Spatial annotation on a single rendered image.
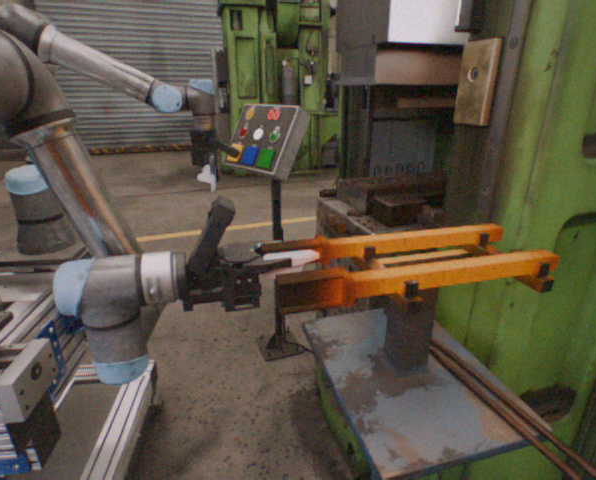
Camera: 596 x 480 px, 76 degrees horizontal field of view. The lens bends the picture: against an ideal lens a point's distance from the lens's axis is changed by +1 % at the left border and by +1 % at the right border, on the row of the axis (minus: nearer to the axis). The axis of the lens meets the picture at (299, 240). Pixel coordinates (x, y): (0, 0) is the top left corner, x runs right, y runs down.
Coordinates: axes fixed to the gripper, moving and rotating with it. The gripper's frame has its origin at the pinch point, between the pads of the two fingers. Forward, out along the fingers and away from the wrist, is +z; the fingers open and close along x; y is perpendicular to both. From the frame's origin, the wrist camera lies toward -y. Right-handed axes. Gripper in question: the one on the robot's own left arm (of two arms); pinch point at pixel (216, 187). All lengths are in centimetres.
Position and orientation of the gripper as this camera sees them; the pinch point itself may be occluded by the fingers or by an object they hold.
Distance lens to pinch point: 139.2
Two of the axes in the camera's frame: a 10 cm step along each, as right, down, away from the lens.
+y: -9.9, 0.4, -1.0
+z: 0.0, 9.3, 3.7
